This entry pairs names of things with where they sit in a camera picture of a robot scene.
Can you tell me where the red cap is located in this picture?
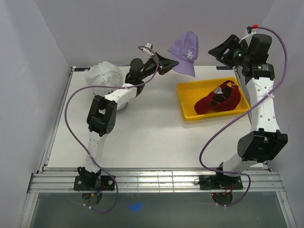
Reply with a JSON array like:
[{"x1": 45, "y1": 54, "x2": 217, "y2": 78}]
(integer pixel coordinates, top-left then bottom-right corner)
[{"x1": 194, "y1": 80, "x2": 241, "y2": 114}]

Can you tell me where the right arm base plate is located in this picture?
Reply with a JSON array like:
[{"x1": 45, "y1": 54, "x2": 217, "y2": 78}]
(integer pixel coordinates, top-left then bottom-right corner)
[{"x1": 199, "y1": 173, "x2": 243, "y2": 190}]

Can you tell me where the white baseball cap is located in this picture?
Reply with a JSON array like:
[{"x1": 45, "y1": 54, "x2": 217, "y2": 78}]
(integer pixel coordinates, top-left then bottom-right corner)
[{"x1": 85, "y1": 61, "x2": 127, "y2": 110}]

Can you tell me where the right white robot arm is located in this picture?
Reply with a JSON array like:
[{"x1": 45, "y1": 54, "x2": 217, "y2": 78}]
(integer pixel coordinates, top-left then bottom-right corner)
[{"x1": 209, "y1": 34, "x2": 288, "y2": 189}]

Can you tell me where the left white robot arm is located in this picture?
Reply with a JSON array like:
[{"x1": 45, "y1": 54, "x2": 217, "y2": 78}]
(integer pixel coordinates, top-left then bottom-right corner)
[{"x1": 77, "y1": 53, "x2": 179, "y2": 190}]

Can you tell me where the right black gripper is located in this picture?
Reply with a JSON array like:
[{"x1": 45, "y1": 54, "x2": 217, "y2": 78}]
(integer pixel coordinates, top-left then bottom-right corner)
[{"x1": 207, "y1": 34, "x2": 250, "y2": 69}]

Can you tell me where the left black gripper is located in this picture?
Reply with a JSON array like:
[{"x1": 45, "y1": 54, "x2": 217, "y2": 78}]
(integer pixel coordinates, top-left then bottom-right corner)
[{"x1": 139, "y1": 52, "x2": 178, "y2": 80}]

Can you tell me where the lavender cap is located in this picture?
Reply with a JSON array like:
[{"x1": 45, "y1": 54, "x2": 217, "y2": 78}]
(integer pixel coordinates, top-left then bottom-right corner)
[{"x1": 168, "y1": 31, "x2": 199, "y2": 77}]

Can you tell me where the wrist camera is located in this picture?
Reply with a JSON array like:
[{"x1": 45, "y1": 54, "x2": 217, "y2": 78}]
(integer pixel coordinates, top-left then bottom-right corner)
[
  {"x1": 239, "y1": 24, "x2": 259, "y2": 45},
  {"x1": 142, "y1": 43, "x2": 153, "y2": 57}
]

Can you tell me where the aluminium frame rail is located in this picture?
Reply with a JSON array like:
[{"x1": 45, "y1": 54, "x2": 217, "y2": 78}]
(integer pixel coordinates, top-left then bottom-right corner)
[{"x1": 28, "y1": 170, "x2": 285, "y2": 193}]

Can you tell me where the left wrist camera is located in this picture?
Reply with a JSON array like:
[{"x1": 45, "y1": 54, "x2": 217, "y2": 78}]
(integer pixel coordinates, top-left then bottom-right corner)
[{"x1": 142, "y1": 43, "x2": 153, "y2": 57}]

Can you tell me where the yellow plastic tray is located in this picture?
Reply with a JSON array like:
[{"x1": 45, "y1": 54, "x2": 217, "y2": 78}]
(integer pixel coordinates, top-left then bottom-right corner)
[{"x1": 177, "y1": 77, "x2": 250, "y2": 121}]

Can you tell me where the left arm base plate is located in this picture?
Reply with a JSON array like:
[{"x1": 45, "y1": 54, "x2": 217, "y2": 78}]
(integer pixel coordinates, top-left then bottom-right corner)
[{"x1": 73, "y1": 176, "x2": 115, "y2": 191}]

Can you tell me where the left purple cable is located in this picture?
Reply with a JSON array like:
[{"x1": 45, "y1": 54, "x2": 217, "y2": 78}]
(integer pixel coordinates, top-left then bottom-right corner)
[{"x1": 64, "y1": 45, "x2": 119, "y2": 214}]

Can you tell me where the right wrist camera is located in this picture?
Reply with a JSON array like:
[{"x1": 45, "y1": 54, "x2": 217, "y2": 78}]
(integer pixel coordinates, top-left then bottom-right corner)
[{"x1": 239, "y1": 24, "x2": 259, "y2": 45}]

